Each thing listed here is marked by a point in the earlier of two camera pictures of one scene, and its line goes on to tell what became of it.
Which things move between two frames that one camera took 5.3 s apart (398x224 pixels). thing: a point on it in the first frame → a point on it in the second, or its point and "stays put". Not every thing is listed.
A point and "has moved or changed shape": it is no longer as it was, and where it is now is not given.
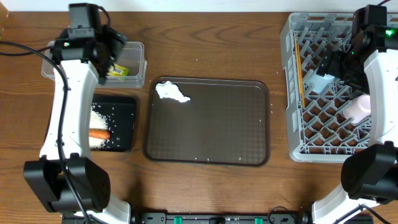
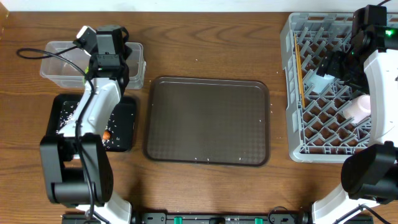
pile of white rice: [97, 121] has moved or changed shape
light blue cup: [319, 82] stays put
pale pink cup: [359, 107] stays put
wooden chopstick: [300, 75] stays put
